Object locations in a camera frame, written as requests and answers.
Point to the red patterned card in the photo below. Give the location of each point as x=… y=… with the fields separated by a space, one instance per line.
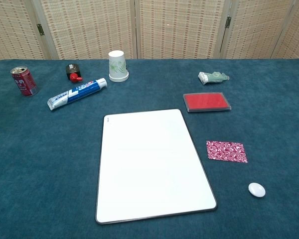
x=226 y=151

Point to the white rectangular board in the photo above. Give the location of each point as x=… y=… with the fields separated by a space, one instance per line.
x=149 y=164

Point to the red ink stamp pad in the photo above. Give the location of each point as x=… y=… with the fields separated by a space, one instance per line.
x=206 y=101

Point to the white paper cup green leaves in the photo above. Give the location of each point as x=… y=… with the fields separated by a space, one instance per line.
x=117 y=67

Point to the crumpled green white tube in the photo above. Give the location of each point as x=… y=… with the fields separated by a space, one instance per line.
x=213 y=77

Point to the blue white toothpaste tube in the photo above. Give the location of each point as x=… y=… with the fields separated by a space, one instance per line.
x=74 y=93

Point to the black red small device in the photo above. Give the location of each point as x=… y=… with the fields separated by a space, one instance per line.
x=73 y=72

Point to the woven bamboo folding screen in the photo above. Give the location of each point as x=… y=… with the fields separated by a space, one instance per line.
x=149 y=28

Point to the blue table cloth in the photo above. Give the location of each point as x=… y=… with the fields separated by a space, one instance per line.
x=44 y=159

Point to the white oval pebble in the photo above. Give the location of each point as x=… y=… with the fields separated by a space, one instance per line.
x=256 y=190

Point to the red beverage can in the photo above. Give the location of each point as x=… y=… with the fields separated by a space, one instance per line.
x=23 y=81

